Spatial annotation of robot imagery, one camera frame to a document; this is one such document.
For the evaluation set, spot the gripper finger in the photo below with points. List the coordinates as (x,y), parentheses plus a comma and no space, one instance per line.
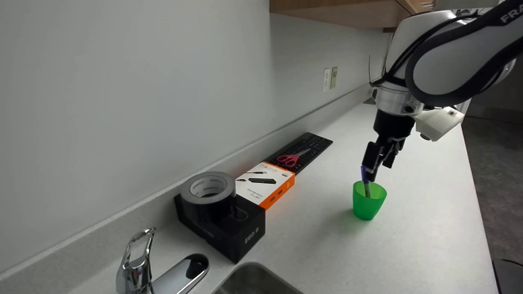
(372,159)
(393,157)

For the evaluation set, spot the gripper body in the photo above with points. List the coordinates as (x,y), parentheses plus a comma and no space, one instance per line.
(393,124)

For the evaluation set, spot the blue pen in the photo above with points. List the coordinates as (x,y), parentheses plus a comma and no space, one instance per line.
(363,173)

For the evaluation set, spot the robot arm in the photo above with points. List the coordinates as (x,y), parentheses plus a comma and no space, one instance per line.
(449,69)

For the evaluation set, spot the green plastic cup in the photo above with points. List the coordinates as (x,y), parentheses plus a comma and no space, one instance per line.
(367,206)

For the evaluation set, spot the black keyboard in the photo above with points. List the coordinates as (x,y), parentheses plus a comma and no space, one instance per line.
(314,145)

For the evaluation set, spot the red scissors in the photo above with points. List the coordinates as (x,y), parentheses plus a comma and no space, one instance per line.
(289,159)

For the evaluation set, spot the orange and white box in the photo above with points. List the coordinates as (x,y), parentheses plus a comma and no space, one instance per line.
(265,185)

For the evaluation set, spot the black box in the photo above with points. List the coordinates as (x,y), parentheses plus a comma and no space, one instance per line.
(233,237)

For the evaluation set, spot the steel sink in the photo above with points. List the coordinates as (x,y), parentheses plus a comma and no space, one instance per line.
(255,281)

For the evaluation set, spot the roll of grey tape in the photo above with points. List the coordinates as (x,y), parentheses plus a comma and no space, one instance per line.
(202,200)

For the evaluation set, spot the chrome tap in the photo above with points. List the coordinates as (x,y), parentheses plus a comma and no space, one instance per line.
(135,269)

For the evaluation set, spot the beige wall socket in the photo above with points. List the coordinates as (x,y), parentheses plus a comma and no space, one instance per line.
(334,77)

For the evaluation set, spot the white wall socket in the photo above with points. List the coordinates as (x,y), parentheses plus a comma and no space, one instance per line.
(326,79)

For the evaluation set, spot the wooden wall cabinet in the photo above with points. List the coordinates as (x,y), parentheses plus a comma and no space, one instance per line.
(347,12)

